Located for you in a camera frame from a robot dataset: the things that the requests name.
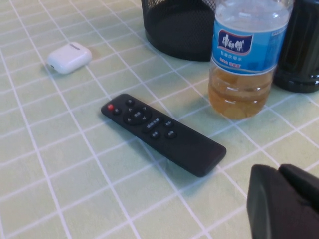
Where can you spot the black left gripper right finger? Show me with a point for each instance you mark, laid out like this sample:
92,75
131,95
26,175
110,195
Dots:
304,186

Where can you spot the white earbuds case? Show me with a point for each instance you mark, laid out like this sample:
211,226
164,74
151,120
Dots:
68,58

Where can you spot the black remote control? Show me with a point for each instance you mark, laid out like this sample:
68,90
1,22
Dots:
174,142

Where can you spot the green checkered tablecloth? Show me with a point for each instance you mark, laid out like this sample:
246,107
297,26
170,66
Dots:
62,161

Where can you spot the dark-blue-capped bottle dark liquid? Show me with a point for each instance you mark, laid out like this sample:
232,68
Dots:
301,49

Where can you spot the light-blue-capped bottle yellow liquid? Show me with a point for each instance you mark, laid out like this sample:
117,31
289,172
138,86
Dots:
244,74

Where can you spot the black mesh wastebasket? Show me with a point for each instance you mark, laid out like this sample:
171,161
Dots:
179,32

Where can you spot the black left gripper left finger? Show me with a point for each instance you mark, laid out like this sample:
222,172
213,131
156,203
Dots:
271,211

